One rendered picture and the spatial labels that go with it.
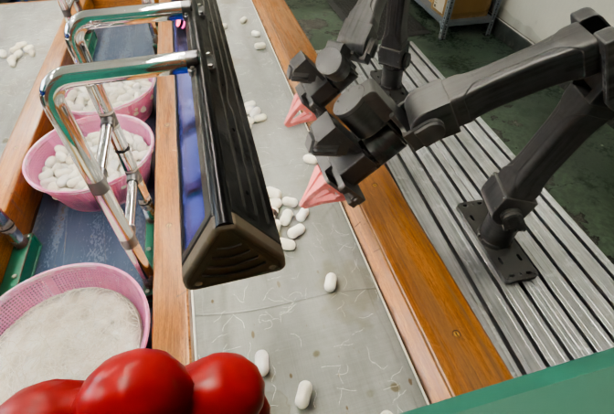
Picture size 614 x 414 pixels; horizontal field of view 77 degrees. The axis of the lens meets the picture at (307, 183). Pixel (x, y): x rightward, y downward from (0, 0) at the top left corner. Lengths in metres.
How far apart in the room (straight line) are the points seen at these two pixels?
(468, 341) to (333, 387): 0.20
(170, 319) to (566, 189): 1.92
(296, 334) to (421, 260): 0.24
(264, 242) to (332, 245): 0.43
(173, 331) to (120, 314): 0.12
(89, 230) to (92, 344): 0.30
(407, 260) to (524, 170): 0.24
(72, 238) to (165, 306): 0.34
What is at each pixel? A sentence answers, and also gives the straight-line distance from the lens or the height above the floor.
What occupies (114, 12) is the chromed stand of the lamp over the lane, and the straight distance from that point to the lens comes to 0.60.
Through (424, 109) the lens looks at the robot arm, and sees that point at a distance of 0.58.
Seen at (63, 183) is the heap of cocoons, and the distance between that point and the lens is 0.96.
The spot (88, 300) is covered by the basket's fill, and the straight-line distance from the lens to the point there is 0.75.
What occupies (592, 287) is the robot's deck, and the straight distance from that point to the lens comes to 0.91.
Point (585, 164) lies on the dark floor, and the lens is 2.41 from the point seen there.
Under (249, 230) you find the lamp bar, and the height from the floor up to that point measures 1.09.
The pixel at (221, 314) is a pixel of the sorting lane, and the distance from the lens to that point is 0.65.
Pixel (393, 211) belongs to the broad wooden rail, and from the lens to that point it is 0.74.
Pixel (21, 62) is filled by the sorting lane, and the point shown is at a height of 0.74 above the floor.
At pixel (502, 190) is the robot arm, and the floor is 0.83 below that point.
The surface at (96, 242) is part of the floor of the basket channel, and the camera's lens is 0.90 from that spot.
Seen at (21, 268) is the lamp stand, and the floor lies 0.71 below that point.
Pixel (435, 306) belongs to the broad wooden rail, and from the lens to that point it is 0.65.
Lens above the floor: 1.31
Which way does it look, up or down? 45 degrees down
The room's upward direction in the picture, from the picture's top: straight up
